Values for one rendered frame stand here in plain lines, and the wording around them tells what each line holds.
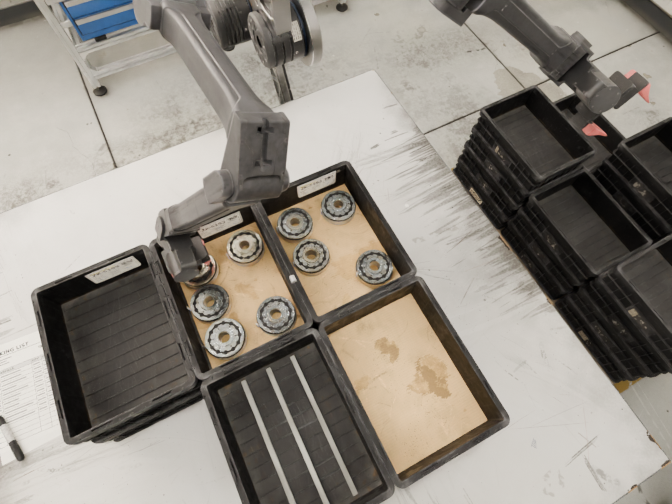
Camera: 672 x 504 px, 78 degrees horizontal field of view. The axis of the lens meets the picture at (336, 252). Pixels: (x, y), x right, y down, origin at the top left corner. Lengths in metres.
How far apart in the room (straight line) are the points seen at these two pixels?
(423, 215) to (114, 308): 0.98
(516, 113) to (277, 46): 1.24
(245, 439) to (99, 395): 0.39
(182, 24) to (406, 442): 0.98
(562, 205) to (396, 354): 1.19
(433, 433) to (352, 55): 2.37
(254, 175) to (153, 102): 2.28
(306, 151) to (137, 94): 1.60
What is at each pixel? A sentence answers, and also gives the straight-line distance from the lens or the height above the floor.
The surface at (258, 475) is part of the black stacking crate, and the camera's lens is 1.11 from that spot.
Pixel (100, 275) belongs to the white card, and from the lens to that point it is 1.25.
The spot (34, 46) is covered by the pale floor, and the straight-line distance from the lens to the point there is 3.52.
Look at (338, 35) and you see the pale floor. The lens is 3.08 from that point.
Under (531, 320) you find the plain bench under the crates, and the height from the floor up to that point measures 0.70.
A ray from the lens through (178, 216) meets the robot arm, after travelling 0.88.
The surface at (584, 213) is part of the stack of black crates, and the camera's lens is 2.08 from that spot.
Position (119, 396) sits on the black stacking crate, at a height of 0.83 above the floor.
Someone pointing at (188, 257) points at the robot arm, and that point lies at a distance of 0.97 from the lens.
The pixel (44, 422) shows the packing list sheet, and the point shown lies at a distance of 1.45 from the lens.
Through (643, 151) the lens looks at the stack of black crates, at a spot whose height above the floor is 0.49.
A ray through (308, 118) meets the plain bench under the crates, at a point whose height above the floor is 0.70.
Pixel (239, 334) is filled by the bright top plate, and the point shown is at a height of 0.86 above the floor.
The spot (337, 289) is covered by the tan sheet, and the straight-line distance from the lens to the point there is 1.15.
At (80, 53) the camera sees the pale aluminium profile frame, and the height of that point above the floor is 0.28.
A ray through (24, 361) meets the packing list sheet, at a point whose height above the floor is 0.70.
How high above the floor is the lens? 1.92
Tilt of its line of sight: 66 degrees down
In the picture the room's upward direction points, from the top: 2 degrees clockwise
